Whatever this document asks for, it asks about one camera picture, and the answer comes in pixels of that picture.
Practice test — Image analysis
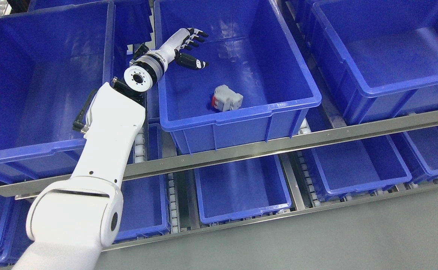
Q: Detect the large blue bin right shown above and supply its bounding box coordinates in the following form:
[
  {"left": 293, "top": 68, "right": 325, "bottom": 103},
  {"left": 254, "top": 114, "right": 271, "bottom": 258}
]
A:
[{"left": 310, "top": 0, "right": 438, "bottom": 125}]

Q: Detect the large blue bin left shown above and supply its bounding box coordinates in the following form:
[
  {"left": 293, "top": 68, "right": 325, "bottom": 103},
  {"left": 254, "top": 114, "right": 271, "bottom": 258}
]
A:
[{"left": 0, "top": 1, "right": 115, "bottom": 183}]

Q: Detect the steel shelf rack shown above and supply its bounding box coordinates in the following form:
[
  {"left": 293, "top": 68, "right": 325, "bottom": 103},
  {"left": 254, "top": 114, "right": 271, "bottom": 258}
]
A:
[{"left": 0, "top": 0, "right": 438, "bottom": 252}]

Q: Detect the grey red circuit breaker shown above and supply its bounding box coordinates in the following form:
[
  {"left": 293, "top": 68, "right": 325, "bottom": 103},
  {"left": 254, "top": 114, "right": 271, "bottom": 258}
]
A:
[{"left": 211, "top": 84, "right": 244, "bottom": 112}]

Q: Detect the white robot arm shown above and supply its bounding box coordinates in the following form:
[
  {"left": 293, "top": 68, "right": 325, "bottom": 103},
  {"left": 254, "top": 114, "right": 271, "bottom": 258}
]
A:
[{"left": 13, "top": 82, "right": 145, "bottom": 270}]

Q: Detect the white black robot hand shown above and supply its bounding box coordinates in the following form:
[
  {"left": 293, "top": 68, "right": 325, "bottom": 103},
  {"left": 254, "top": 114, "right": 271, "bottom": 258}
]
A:
[{"left": 158, "top": 28, "right": 209, "bottom": 71}]

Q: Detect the lower blue bin far right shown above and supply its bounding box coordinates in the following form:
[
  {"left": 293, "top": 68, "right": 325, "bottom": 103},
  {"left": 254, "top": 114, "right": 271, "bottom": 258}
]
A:
[{"left": 390, "top": 126, "right": 438, "bottom": 184}]

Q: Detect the lower blue bin centre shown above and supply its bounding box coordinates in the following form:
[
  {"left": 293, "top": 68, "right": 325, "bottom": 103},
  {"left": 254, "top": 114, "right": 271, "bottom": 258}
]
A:
[{"left": 194, "top": 155, "right": 292, "bottom": 225}]

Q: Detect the lower blue bin left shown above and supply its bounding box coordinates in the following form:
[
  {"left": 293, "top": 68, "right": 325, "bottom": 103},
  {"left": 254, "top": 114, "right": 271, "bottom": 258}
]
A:
[{"left": 112, "top": 123, "right": 170, "bottom": 242}]

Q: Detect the large blue bin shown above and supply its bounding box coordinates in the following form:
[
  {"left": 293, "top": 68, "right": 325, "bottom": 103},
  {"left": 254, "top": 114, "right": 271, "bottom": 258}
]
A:
[
  {"left": 310, "top": 0, "right": 438, "bottom": 125},
  {"left": 0, "top": 1, "right": 115, "bottom": 183},
  {"left": 154, "top": 0, "right": 322, "bottom": 154}
]

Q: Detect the large blue bin centre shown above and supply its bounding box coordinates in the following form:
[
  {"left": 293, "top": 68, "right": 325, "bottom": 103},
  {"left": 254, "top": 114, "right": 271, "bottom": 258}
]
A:
[{"left": 154, "top": 0, "right": 322, "bottom": 154}]

